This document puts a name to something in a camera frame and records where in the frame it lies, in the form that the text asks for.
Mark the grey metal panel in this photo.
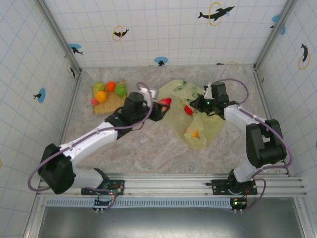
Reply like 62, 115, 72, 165
37, 205, 305, 238

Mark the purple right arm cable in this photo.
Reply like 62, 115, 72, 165
209, 78, 294, 211

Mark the orange pear-shaped fruit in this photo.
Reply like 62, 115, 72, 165
95, 90, 109, 103

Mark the aluminium mounting rail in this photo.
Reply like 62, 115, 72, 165
36, 173, 309, 198

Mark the yellow avocado print plastic bag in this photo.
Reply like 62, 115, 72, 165
157, 79, 225, 151

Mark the white slotted cable duct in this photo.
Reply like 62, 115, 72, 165
46, 198, 235, 208

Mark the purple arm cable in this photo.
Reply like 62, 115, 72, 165
27, 81, 156, 211
209, 78, 294, 211

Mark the red strawberry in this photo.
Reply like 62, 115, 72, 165
158, 97, 172, 108

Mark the aluminium frame post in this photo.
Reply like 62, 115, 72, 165
254, 0, 299, 70
34, 0, 82, 75

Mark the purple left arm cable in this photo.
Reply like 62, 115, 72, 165
27, 81, 156, 211

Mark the green apple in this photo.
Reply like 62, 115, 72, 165
114, 84, 128, 97

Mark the woven straw mat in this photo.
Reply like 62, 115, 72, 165
91, 78, 129, 117

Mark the aluminium table side rail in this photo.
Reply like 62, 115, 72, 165
51, 71, 84, 177
254, 65, 292, 177

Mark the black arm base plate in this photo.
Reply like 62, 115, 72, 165
211, 178, 258, 196
81, 179, 125, 196

